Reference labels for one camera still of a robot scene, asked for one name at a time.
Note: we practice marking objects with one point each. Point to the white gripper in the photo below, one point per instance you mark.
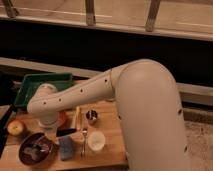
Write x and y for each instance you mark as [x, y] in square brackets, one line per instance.
[49, 125]

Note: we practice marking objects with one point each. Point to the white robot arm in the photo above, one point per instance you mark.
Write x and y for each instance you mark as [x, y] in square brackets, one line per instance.
[149, 104]

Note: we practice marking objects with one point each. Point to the purple bowl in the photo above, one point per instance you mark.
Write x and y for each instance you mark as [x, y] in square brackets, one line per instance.
[35, 149]

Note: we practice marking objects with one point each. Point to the blue sponge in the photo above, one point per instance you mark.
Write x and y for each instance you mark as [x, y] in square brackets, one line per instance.
[66, 149]

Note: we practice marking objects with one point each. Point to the orange object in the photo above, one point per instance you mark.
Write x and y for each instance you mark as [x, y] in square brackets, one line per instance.
[62, 118]

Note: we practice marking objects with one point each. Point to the metal fork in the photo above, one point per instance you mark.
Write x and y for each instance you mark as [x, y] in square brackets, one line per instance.
[84, 134]

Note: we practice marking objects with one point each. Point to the red yellow apple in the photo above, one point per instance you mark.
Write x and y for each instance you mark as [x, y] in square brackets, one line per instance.
[16, 127]

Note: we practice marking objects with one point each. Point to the wooden cutting board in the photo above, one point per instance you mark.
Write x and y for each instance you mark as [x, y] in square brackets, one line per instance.
[110, 158]

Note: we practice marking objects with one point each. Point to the small metal cup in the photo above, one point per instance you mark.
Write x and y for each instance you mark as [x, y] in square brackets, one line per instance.
[91, 116]

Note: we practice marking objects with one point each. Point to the white plastic cup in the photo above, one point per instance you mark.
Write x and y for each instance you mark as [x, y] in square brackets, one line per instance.
[96, 141]

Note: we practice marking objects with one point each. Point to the green plastic tray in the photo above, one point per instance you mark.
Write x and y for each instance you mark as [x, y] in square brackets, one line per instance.
[31, 82]

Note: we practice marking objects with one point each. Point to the black handled knife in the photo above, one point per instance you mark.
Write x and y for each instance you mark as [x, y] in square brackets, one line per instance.
[65, 132]

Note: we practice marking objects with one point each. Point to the wooden handled brush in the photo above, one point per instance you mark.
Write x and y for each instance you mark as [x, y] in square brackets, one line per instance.
[78, 118]

